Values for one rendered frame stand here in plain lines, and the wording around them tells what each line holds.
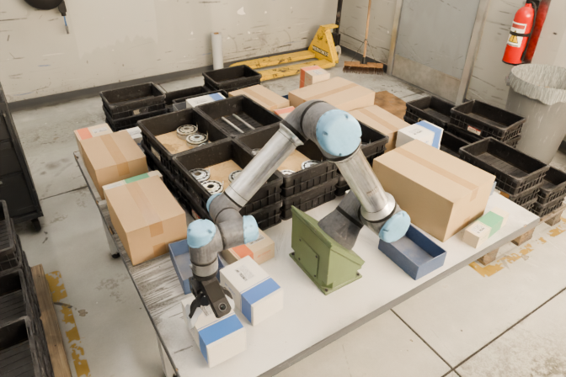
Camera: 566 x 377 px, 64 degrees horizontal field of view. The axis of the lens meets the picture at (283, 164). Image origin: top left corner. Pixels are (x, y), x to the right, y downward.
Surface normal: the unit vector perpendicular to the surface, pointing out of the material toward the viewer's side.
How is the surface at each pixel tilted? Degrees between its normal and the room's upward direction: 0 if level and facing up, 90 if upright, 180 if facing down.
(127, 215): 0
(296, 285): 0
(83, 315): 0
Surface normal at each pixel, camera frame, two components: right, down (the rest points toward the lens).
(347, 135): 0.36, 0.29
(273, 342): 0.02, -0.85
